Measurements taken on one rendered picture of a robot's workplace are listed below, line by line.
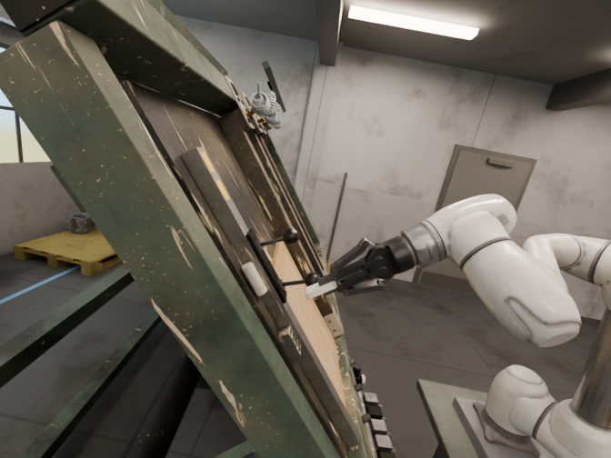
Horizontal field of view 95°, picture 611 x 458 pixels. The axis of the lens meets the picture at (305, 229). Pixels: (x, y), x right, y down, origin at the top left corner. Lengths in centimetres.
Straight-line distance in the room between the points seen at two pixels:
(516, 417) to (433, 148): 365
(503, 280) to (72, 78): 67
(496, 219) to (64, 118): 69
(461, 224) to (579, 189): 503
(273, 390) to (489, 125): 459
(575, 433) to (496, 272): 84
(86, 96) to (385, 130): 408
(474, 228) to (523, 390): 89
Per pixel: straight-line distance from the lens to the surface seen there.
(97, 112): 45
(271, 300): 73
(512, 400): 141
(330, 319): 137
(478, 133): 476
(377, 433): 134
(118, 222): 46
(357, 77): 440
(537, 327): 57
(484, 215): 62
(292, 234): 61
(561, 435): 137
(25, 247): 431
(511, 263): 57
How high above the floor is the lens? 172
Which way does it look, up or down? 16 degrees down
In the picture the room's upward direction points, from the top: 11 degrees clockwise
